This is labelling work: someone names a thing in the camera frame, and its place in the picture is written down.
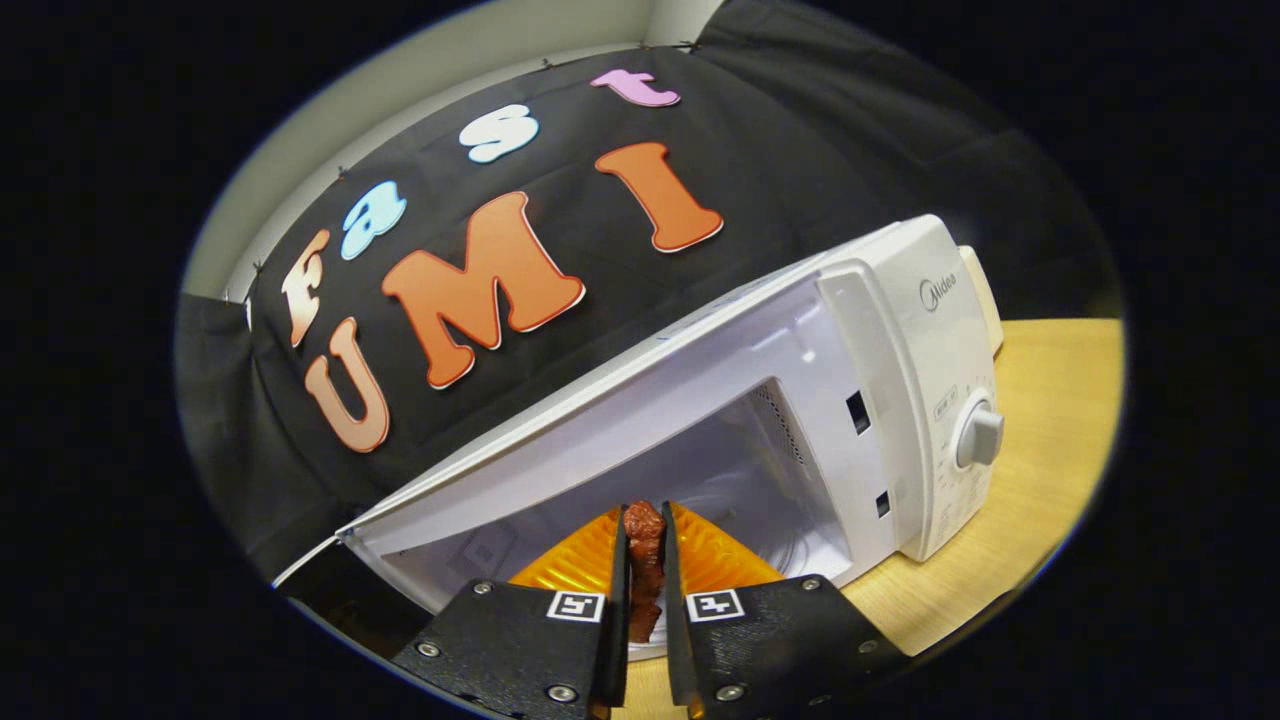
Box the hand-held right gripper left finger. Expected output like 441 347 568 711
392 505 633 720

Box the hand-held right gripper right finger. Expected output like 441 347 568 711
660 500 913 720

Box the reddish brown meat piece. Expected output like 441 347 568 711
622 500 669 644

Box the white microwave oven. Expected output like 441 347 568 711
272 213 1004 661

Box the white toaster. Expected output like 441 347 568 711
958 245 1004 356

